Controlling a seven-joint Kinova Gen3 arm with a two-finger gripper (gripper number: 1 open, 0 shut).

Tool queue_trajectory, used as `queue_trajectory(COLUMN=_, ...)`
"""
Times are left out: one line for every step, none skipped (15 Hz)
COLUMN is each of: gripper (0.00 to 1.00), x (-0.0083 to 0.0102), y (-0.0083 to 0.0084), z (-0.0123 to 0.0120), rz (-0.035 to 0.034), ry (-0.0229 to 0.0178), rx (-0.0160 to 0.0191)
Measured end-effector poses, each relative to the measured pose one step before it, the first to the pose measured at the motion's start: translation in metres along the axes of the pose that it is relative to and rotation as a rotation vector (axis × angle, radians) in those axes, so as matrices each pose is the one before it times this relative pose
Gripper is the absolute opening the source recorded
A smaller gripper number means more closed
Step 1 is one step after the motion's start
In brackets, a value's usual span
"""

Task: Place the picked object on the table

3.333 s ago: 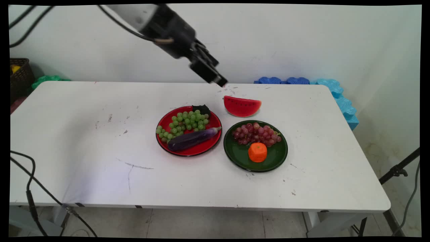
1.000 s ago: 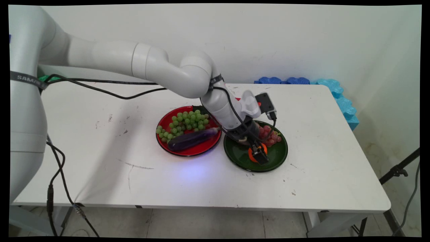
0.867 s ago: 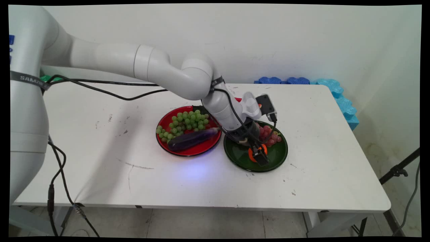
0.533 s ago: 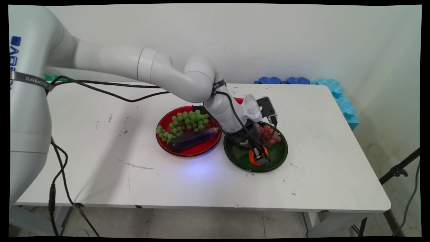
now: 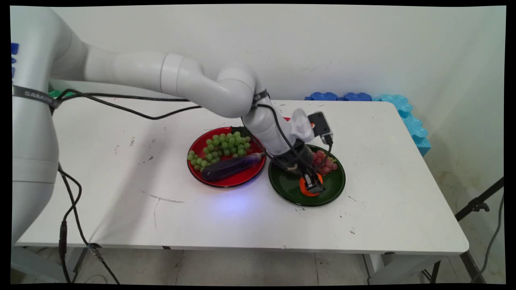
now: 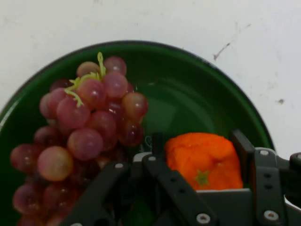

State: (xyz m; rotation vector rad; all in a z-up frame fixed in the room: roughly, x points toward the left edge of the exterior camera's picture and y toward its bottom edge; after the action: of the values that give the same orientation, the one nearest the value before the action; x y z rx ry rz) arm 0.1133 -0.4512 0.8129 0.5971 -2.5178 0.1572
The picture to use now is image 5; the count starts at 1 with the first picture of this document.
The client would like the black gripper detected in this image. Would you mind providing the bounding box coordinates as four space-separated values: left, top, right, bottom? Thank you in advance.
274 139 325 195

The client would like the orange fruit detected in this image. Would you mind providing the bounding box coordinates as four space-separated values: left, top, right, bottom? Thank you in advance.
299 172 324 197

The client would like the dark green round plate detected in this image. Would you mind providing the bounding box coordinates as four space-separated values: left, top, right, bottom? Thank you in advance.
268 144 346 207

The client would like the red grape bunch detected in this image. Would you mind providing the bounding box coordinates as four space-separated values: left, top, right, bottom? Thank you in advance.
311 150 339 176

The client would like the red round plate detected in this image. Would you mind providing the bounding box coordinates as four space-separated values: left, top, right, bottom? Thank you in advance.
187 126 267 189

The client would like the purple eggplant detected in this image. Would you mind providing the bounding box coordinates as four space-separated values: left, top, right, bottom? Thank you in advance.
200 152 266 182

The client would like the dark blue foam piece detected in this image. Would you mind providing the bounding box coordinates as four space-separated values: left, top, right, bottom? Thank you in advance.
340 92 372 102
305 92 339 101

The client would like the green grape bunch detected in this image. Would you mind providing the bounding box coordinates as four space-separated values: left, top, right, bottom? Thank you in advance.
187 131 253 171

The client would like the cyan foam mat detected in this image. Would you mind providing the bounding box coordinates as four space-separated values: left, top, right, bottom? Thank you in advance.
372 94 432 157

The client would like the black tripod stand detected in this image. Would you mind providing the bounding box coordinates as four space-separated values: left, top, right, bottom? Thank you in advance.
428 176 505 283

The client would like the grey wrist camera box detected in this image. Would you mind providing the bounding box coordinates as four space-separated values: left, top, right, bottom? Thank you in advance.
308 112 334 146

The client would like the white table leg frame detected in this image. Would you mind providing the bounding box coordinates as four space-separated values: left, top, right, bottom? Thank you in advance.
362 253 446 285

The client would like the grey hanging cable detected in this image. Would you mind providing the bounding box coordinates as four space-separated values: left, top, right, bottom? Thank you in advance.
471 193 505 283

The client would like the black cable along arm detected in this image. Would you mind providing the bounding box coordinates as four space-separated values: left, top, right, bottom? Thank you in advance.
50 89 317 180

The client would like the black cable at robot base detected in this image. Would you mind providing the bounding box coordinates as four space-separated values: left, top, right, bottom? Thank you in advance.
58 162 121 285

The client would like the grey printed strap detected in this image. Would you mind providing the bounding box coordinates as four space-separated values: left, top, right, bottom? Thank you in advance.
12 85 62 109

